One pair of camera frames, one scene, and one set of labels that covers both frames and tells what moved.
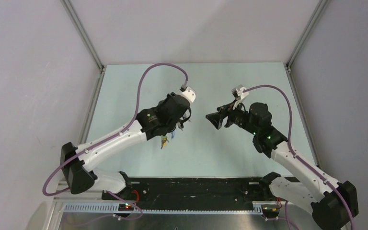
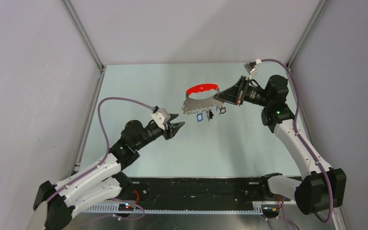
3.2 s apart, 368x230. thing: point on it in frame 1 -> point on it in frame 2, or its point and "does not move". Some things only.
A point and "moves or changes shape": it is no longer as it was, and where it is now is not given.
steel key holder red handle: x=180 y=125 moves or changes shape
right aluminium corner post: x=306 y=34 does not move
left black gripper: x=165 y=99 -> x=173 y=128
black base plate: x=232 y=193 does not move
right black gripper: x=216 y=118 -> x=235 y=94
